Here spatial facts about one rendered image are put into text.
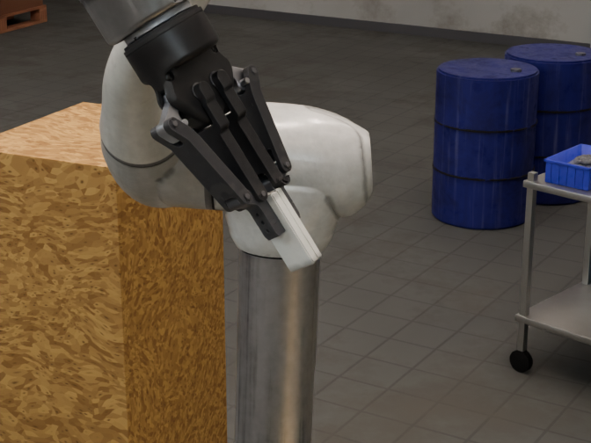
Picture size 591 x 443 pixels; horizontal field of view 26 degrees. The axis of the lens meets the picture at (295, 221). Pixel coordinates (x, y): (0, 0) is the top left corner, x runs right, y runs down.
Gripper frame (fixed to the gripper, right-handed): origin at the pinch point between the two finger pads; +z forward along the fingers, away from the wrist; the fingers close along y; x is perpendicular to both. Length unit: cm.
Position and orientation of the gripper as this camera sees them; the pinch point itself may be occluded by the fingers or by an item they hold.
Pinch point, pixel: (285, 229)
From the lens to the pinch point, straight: 109.1
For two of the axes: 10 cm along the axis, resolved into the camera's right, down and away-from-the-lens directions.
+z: 5.2, 8.4, 1.5
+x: -6.7, 2.9, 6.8
